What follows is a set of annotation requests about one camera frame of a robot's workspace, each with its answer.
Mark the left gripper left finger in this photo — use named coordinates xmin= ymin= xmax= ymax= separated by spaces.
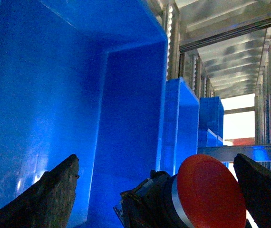
xmin=0 ymin=154 xmax=79 ymax=228

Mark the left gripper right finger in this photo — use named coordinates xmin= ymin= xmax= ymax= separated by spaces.
xmin=233 ymin=153 xmax=271 ymax=228

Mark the red mushroom push button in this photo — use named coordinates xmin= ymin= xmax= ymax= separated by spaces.
xmin=114 ymin=154 xmax=246 ymax=228

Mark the large empty blue bin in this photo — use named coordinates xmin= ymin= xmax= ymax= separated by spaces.
xmin=0 ymin=0 xmax=167 ymax=228

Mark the metal rack front rail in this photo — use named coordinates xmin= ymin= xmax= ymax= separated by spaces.
xmin=198 ymin=144 xmax=271 ymax=162

